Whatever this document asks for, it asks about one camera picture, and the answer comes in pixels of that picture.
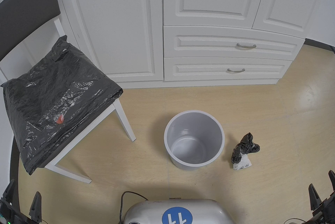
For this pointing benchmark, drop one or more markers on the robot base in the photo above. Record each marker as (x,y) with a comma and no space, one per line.
(157,212)

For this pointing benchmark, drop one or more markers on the white chair grey cushions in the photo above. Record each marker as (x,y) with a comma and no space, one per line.
(26,8)

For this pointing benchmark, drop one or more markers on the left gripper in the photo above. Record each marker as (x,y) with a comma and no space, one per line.
(10,215)

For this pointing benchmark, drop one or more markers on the crumpled black plastic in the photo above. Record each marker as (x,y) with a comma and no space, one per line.
(247,145)

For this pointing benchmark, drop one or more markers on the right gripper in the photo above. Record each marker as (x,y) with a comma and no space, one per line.
(327,213)

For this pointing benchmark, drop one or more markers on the white trash bin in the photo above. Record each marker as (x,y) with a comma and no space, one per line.
(193,134)

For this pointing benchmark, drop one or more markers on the black plastic bag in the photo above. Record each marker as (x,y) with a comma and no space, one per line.
(57,92)

